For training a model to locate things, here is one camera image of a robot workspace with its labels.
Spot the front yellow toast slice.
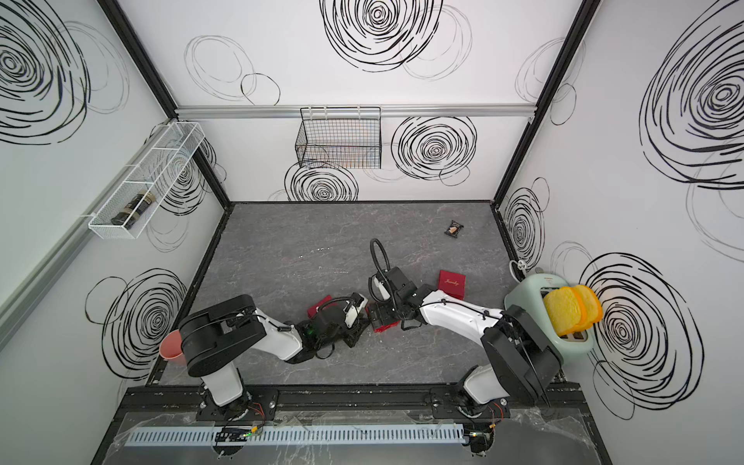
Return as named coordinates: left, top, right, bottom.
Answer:
left=542, top=287, right=585, bottom=336

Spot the pink plastic cup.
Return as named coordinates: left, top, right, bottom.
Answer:
left=159, top=329, right=187, bottom=365

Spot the dark bottle in shelf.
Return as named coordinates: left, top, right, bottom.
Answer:
left=110, top=191, right=156, bottom=230

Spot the red jewelry box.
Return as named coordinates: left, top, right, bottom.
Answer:
left=366, top=302, right=401, bottom=332
left=307, top=294, right=332, bottom=319

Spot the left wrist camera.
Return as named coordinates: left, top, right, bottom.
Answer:
left=345, top=293, right=368, bottom=329

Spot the white slotted cable duct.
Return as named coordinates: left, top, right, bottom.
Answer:
left=124, top=424, right=466, bottom=447

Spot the yellow toast slice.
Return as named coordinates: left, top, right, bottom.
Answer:
left=542, top=287, right=585, bottom=336
left=573, top=285, right=604, bottom=332

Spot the black wire wall basket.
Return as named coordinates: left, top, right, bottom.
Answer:
left=294, top=106, right=383, bottom=170

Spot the mint green toaster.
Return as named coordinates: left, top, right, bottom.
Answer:
left=504, top=272, right=595, bottom=370

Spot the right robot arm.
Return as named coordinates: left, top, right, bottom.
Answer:
left=367, top=267, right=563, bottom=408

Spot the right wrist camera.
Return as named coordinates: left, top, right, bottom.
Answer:
left=368, top=276, right=391, bottom=302

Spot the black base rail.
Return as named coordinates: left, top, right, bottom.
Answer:
left=121, top=382, right=588, bottom=422

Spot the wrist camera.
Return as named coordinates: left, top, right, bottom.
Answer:
left=345, top=293, right=368, bottom=329
left=368, top=276, right=391, bottom=302

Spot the small dark snack wrapper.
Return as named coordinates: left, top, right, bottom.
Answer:
left=445, top=220, right=464, bottom=238

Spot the left red jewelry box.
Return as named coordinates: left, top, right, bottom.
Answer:
left=307, top=294, right=332, bottom=319

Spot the middle red jewelry box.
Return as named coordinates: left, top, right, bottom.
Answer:
left=366, top=302, right=401, bottom=332

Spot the back yellow toast slice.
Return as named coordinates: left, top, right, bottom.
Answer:
left=573, top=285, right=604, bottom=332

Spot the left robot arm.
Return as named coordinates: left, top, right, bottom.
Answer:
left=178, top=293, right=369, bottom=408

